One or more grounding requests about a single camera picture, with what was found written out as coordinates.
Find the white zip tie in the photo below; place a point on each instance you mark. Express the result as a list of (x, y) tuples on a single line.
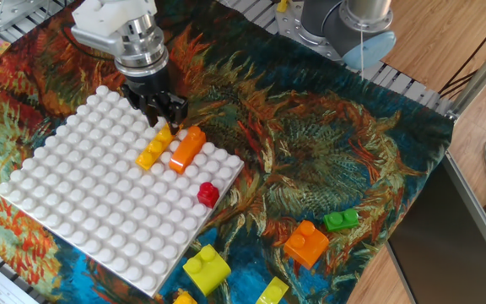
[(362, 52)]

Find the colourful sunflower pattern rug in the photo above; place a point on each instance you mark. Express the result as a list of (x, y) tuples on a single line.
[(374, 148)]

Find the white and silver wrist adapter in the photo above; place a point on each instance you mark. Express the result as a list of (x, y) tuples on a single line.
[(116, 25)]

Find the perforated metal plate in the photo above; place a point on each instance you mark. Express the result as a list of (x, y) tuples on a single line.
[(11, 12)]

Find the slim orange sloped block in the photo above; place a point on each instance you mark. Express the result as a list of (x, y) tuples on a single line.
[(186, 151)]

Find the small red block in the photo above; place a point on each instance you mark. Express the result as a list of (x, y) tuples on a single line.
[(208, 195)]

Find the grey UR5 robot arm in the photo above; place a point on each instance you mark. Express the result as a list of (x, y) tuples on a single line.
[(344, 25)]

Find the aluminium frame beam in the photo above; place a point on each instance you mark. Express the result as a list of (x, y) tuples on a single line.
[(479, 80)]

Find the orange two-stud block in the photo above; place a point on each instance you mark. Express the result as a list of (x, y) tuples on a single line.
[(306, 245)]

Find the slim yellow four-stud block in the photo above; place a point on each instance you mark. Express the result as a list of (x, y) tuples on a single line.
[(152, 150)]

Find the black monitor panel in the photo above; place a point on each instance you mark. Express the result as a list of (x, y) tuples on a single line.
[(445, 245)]

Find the small yellow object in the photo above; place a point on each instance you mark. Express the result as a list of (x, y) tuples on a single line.
[(282, 5)]

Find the large yellow four-stud block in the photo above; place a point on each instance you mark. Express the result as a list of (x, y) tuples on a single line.
[(184, 299)]

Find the small lime single-stud block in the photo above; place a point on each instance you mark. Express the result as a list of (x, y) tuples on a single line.
[(272, 291)]

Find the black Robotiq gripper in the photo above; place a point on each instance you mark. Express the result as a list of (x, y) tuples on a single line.
[(148, 84)]

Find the large lime two-stud block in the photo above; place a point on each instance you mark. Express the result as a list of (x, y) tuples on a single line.
[(207, 270)]

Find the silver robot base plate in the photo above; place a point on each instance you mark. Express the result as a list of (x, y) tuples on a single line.
[(298, 34)]

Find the small green two-stud block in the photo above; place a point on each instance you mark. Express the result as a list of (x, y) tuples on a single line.
[(341, 220)]

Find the white studded baseplate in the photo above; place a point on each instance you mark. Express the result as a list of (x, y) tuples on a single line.
[(108, 194)]

